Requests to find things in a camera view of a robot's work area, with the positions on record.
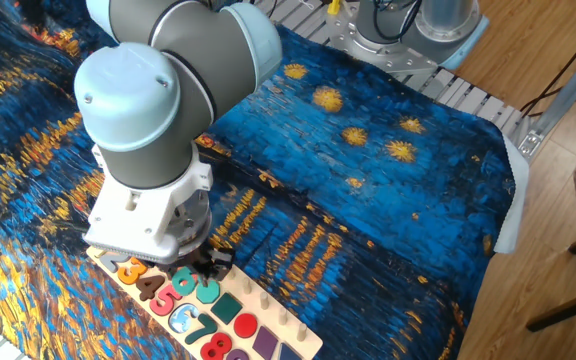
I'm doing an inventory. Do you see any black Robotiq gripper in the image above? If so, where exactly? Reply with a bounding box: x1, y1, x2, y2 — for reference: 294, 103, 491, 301
179, 246, 236, 288

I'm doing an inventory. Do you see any teal hexagon shape piece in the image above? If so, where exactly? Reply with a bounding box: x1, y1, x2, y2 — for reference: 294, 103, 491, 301
196, 280, 222, 305

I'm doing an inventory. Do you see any wooden number shape puzzle board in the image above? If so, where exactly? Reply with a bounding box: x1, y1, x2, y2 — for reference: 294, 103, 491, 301
86, 244, 324, 360

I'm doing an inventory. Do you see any red circle shape piece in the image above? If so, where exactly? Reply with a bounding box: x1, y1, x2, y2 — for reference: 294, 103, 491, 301
232, 312, 259, 339

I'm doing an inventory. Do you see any purple trapezoid shape piece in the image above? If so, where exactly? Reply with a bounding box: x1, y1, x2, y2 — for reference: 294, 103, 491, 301
252, 325, 279, 360

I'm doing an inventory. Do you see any navy triangle shape piece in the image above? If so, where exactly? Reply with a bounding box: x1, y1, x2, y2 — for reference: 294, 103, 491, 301
277, 342, 303, 360

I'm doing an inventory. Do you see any dark green square piece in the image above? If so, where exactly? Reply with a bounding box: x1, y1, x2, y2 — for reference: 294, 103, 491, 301
210, 292, 244, 325

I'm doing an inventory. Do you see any dark green number seven piece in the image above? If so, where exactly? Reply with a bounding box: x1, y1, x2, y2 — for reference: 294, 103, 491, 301
184, 313, 219, 346

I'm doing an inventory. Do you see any brown number four piece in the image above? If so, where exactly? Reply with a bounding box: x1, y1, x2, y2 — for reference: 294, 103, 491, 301
135, 274, 166, 302

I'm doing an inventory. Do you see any pink number five piece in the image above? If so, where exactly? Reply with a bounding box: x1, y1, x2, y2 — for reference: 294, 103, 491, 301
148, 285, 183, 317

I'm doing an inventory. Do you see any orange number three piece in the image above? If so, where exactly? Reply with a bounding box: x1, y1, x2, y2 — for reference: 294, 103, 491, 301
116, 257, 149, 286

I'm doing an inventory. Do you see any red number eight piece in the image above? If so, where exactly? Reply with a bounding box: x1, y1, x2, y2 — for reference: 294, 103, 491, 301
199, 332, 233, 360

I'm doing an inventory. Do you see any grey-blue number two piece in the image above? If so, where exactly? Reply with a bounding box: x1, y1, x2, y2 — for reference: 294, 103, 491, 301
98, 252, 130, 274

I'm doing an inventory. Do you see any starry night print tablecloth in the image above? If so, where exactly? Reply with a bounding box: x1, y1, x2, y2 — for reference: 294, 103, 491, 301
0, 0, 517, 360

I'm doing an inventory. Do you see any white under cloth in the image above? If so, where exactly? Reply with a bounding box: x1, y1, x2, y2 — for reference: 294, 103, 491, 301
492, 133, 532, 255

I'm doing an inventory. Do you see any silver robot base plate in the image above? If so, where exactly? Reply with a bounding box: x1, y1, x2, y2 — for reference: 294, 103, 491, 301
325, 0, 442, 77

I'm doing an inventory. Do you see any black floor cable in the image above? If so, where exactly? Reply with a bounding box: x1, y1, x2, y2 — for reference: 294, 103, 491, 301
519, 14, 576, 119

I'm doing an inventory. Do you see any aluminium frame bar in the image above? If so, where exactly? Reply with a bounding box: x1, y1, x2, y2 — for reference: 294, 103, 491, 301
516, 43, 576, 162

